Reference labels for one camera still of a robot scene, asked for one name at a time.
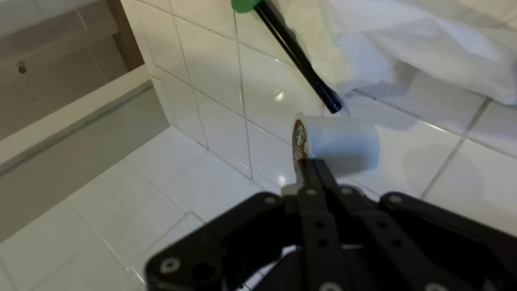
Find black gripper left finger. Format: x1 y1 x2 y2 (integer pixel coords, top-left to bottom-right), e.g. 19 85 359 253
144 159 346 291

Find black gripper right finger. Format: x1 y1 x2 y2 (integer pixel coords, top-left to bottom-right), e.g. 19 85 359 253
313 159 517 291

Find white coffee pod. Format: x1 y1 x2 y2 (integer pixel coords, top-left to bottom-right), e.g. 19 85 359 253
291 112 381 177

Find beige panel with round knob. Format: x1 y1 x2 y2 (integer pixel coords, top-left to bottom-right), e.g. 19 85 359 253
0 0 145 143

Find green handled black tool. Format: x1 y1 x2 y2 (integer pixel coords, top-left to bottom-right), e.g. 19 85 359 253
231 0 346 117

